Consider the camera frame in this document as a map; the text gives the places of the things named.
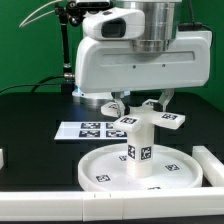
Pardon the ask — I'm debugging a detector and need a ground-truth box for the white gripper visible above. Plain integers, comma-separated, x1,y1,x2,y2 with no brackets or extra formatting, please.
75,31,212,117

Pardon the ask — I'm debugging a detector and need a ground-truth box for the white cross-shaped table base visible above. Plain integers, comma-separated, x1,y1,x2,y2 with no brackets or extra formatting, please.
101,102,185,133

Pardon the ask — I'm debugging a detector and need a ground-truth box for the white round table top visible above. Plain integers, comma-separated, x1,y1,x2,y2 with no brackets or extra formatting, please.
78,143,203,191

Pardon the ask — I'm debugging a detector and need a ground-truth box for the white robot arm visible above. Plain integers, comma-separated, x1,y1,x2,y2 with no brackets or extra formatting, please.
75,0,212,117

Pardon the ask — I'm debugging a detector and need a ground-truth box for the white marker sheet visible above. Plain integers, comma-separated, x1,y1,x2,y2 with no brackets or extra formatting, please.
54,122,127,140

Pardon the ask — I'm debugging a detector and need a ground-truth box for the white right fence bar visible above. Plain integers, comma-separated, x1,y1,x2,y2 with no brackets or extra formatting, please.
192,146,224,187

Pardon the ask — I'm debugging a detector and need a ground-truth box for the white fence bar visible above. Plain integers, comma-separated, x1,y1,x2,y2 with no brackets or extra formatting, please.
192,146,224,187
0,187,224,221

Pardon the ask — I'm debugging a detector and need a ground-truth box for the white front fence bar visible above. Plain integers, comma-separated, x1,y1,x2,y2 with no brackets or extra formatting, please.
0,187,224,221

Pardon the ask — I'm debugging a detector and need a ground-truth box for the white block at left edge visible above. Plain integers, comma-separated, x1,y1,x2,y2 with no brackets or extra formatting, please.
0,149,4,170

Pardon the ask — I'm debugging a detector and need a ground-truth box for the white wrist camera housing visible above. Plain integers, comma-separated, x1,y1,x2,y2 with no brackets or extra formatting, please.
83,7,145,40

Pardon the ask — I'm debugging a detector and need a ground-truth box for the black cable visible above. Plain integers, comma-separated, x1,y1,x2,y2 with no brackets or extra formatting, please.
0,74,78,96

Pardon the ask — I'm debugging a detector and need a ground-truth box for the white cable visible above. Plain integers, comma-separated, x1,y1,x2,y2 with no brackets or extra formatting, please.
18,0,68,29

